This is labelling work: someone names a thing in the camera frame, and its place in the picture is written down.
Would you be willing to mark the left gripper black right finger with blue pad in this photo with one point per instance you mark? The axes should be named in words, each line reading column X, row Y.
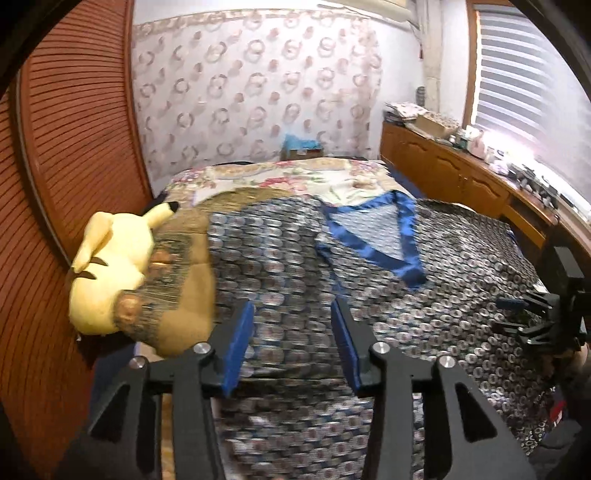
column 465, row 436

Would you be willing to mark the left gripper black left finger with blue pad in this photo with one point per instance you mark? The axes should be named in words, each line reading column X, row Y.
column 122, row 437

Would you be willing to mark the navy patterned satin pajama top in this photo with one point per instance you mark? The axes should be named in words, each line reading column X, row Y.
column 423, row 275

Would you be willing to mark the olive gold patterned cushion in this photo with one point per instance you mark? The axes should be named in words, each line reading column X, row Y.
column 174, row 309

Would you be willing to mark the pink kettle on sideboard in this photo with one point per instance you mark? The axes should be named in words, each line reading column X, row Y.
column 478, row 145

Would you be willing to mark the wooden sideboard cabinet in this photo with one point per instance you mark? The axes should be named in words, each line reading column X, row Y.
column 443, row 173

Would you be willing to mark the yellow Pikachu plush toy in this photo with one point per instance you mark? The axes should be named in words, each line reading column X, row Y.
column 112, row 257

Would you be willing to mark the cardboard box on sideboard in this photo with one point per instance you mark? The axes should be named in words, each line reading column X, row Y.
column 436, row 125

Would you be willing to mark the white zebra window blind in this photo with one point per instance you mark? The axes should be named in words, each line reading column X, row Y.
column 527, row 91

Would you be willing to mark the floral beige bed cover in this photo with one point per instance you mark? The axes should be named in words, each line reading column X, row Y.
column 337, row 181

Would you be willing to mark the brown louvered wardrobe door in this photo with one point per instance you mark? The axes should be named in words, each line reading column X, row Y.
column 69, row 148

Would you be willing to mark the teal item on cardboard box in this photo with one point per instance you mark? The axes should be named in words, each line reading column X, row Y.
column 295, row 148

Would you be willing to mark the beige tied window curtain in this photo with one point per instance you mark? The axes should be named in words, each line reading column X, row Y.
column 431, row 27

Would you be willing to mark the pink circle patterned curtain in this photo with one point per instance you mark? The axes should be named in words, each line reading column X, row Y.
column 217, row 87

